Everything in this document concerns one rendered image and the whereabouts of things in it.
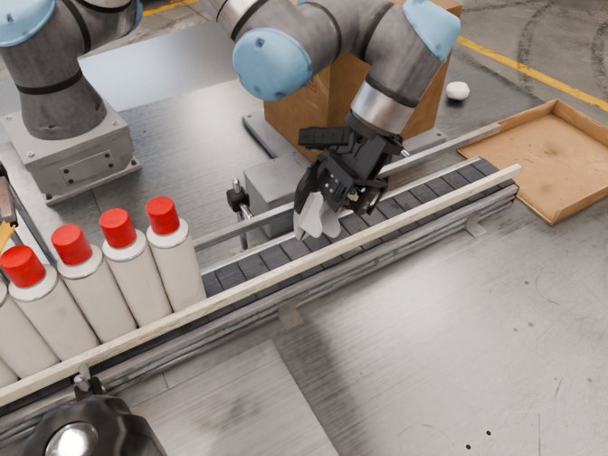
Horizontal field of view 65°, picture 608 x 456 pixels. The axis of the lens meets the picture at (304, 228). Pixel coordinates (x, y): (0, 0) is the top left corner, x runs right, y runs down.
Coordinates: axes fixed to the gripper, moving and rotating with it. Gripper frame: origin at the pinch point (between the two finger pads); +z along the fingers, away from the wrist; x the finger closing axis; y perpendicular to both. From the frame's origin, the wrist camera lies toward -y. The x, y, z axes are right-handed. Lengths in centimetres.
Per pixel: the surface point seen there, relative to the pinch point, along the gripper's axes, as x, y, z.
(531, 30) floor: 288, -164, -58
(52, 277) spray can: -33.7, 1.6, 6.8
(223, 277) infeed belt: -8.3, -1.5, 11.1
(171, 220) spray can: -22.8, 2.3, -2.5
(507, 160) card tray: 51, -4, -17
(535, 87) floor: 238, -109, -29
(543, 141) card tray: 61, -5, -23
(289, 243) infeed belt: 2.3, -2.6, 5.0
